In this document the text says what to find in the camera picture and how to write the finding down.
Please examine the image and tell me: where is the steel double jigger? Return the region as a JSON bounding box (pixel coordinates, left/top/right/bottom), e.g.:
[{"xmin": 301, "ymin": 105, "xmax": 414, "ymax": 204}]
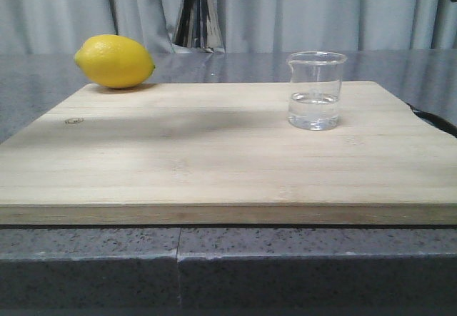
[{"xmin": 173, "ymin": 0, "xmax": 224, "ymax": 53}]

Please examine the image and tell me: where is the clear glass beaker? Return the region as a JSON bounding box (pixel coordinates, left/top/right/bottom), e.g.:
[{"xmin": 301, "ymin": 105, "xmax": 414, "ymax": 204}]
[{"xmin": 287, "ymin": 51, "xmax": 347, "ymax": 131}]

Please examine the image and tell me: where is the yellow lemon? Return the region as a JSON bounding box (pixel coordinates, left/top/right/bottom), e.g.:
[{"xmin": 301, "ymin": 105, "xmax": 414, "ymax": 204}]
[{"xmin": 74, "ymin": 34, "xmax": 155, "ymax": 88}]

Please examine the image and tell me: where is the grey curtain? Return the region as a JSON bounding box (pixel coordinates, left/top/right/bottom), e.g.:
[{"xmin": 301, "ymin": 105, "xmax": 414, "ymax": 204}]
[{"xmin": 1, "ymin": 0, "xmax": 456, "ymax": 54}]

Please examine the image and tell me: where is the light wooden cutting board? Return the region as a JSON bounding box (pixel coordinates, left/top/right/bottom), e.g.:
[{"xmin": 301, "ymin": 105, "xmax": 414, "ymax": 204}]
[{"xmin": 1, "ymin": 81, "xmax": 456, "ymax": 225}]

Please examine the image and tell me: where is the black cutting board strap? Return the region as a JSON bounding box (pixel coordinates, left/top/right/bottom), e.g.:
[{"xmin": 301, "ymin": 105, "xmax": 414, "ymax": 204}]
[{"xmin": 406, "ymin": 102, "xmax": 457, "ymax": 135}]

